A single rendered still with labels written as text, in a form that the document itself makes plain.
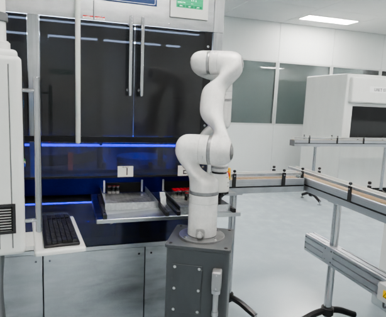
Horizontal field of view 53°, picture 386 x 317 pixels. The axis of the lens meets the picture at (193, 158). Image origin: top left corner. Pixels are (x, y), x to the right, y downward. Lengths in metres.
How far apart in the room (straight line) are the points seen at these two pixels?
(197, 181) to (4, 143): 0.73
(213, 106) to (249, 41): 5.96
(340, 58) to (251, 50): 1.97
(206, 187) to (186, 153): 0.16
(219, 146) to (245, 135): 5.95
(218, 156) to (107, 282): 1.15
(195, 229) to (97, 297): 0.97
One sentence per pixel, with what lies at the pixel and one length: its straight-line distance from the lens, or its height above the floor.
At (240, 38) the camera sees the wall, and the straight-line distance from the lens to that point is 7.41.
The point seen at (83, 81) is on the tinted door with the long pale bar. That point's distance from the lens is 2.10.
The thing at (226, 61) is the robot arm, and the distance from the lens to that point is 1.64.
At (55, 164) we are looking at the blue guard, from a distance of 2.11.
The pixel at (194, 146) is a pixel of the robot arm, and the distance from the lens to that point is 1.50.
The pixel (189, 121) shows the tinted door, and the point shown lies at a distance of 2.19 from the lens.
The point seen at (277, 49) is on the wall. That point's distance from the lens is 7.74.
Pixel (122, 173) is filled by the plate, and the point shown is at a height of 1.01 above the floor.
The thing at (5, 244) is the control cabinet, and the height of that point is 0.85.
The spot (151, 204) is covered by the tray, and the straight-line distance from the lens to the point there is 1.93.
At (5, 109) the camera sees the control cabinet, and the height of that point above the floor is 1.36.
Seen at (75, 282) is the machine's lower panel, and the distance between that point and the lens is 2.32.
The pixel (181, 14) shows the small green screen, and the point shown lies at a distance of 2.20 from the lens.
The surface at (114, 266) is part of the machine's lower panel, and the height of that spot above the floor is 0.47.
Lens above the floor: 1.41
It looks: 8 degrees down
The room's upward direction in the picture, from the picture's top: 2 degrees clockwise
